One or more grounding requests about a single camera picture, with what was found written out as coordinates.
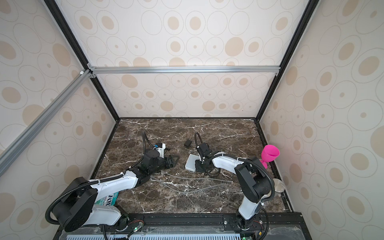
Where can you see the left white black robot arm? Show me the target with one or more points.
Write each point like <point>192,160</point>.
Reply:
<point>77,205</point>

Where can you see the left diagonal aluminium frame bar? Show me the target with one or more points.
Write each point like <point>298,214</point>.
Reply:
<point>25,138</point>

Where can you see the small black adapter with cable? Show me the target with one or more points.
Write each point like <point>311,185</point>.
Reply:
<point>188,143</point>

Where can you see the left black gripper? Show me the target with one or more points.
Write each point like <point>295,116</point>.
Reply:
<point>171,164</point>

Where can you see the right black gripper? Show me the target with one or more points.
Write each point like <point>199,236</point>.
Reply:
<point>197,166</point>

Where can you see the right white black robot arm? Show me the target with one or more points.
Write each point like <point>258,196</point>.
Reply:
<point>256,184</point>

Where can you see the silver round metal lid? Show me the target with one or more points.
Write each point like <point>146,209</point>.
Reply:
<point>279,186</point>

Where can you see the colourful snack packet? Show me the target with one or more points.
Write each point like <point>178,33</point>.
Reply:
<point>109,200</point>

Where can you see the black front rail base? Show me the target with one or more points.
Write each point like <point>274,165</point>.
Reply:
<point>270,226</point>

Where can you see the horizontal aluminium frame bar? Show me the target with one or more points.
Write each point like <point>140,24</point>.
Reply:
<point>189,70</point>

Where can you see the white rectangular device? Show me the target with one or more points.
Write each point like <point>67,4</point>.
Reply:
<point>191,162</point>

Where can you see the pink plastic goblet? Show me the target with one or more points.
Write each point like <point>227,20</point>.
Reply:
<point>269,154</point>

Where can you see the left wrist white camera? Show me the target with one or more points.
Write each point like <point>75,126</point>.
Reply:
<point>161,148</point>

